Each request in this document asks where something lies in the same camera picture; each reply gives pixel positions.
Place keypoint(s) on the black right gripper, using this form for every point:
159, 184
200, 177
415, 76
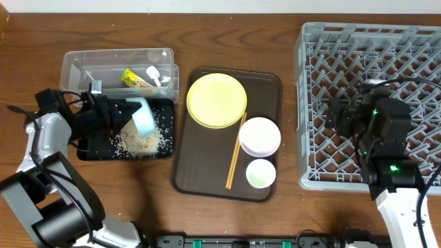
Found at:
343, 117

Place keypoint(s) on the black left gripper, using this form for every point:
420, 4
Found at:
105, 111

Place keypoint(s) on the light blue bowl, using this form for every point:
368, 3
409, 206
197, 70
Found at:
143, 118

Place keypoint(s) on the green yellow snack wrapper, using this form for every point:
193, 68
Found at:
131, 79

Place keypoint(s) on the white tissue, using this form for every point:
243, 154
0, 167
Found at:
154, 74

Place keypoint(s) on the pink white bowl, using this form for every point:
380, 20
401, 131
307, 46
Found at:
259, 137

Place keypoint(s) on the white cup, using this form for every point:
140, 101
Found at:
260, 173

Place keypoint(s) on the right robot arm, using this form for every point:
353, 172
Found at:
380, 125

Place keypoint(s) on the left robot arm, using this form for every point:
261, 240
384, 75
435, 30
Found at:
51, 200

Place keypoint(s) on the clear plastic waste bin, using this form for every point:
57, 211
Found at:
81, 68

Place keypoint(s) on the grey dishwasher rack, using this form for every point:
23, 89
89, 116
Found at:
330, 61

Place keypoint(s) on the black plastic tray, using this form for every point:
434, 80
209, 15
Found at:
99, 148

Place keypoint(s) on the small white tissue scrap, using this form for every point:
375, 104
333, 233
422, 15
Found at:
165, 79

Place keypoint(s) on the dark brown serving tray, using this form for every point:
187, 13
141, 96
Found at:
203, 155

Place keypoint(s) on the yellow round plate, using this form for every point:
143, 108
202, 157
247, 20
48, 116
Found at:
216, 100

